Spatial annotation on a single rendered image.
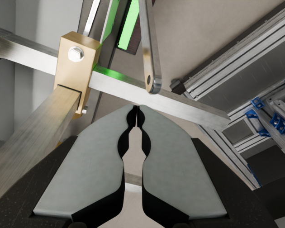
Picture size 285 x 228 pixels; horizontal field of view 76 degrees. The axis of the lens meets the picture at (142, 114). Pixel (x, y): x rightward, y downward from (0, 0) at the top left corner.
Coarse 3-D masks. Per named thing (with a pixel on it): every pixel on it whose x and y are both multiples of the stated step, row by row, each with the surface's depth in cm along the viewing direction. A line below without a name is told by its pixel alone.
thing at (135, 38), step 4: (152, 0) 34; (152, 4) 34; (136, 24) 36; (136, 28) 36; (140, 28) 36; (136, 32) 37; (140, 32) 37; (132, 36) 37; (136, 36) 37; (140, 36) 37; (132, 40) 38; (136, 40) 38; (132, 44) 38; (136, 44) 38; (128, 48) 38; (132, 48) 38; (136, 48) 38
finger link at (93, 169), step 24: (120, 120) 10; (96, 144) 9; (120, 144) 9; (72, 168) 7; (96, 168) 7; (120, 168) 7; (48, 192) 6; (72, 192) 6; (96, 192) 6; (120, 192) 7; (72, 216) 6; (96, 216) 7
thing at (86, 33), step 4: (96, 0) 33; (92, 4) 34; (96, 4) 34; (92, 8) 34; (96, 8) 34; (92, 12) 34; (88, 16) 35; (92, 16) 35; (88, 20) 35; (92, 20) 35; (88, 24) 36; (88, 28) 36; (84, 32) 36; (88, 32) 36
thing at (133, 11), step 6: (132, 0) 34; (132, 6) 34; (138, 6) 34; (132, 12) 35; (132, 18) 35; (126, 24) 36; (132, 24) 36; (126, 30) 37; (132, 30) 37; (126, 36) 37; (120, 42) 38; (126, 42) 38
